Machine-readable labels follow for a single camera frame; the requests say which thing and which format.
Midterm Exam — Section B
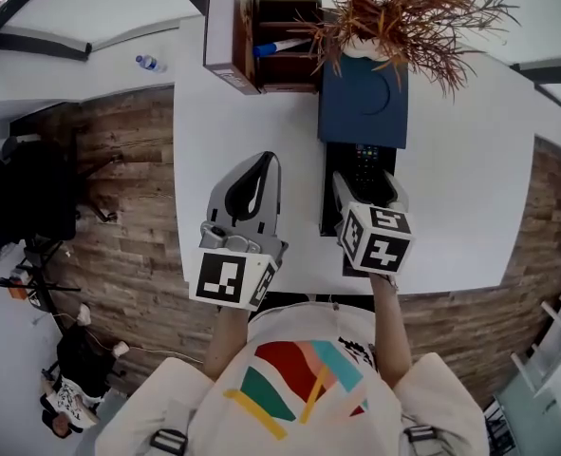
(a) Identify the dark blue box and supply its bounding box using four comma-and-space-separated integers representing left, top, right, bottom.
316, 54, 410, 238

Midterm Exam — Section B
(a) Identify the brown book with grey cover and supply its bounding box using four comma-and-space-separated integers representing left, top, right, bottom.
202, 0, 263, 96

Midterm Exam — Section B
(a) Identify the white shelf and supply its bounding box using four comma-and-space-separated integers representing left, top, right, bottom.
511, 295, 561, 399

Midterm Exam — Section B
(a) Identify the black remote control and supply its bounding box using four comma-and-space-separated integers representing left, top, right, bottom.
352, 143, 387, 201

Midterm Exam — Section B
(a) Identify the black wire rack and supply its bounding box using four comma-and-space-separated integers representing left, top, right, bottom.
482, 400, 519, 456

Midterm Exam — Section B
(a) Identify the dried brown potted plant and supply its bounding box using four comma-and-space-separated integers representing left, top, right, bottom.
283, 0, 522, 100

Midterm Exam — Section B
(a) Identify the person's left forearm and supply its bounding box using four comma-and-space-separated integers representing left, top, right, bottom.
202, 305, 252, 383

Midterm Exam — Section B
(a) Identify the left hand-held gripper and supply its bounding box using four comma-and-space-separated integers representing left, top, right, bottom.
188, 151, 290, 313

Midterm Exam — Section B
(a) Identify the white cable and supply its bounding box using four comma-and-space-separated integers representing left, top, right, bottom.
127, 347, 205, 365

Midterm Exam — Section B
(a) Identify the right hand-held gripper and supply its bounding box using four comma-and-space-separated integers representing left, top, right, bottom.
331, 169, 417, 277

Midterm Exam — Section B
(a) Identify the black office chair with armrests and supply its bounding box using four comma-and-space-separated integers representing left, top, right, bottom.
2, 127, 121, 242

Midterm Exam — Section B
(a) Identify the person's right forearm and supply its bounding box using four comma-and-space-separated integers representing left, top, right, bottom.
368, 273, 415, 390

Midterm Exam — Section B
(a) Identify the clear water bottle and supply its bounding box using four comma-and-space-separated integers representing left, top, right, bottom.
134, 53, 169, 74

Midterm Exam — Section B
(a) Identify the brown wooden desk organizer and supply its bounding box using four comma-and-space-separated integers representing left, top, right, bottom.
232, 0, 325, 96

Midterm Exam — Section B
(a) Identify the white table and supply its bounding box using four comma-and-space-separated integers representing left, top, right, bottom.
172, 14, 536, 297

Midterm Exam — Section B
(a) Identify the grey backpack strap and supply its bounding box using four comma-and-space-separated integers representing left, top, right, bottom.
402, 423, 439, 447
148, 427, 190, 456

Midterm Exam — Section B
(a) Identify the blue and white marker pen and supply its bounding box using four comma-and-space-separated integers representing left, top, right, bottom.
252, 37, 313, 60

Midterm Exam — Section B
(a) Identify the person's cream printed shirt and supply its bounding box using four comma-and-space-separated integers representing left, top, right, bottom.
73, 300, 490, 456

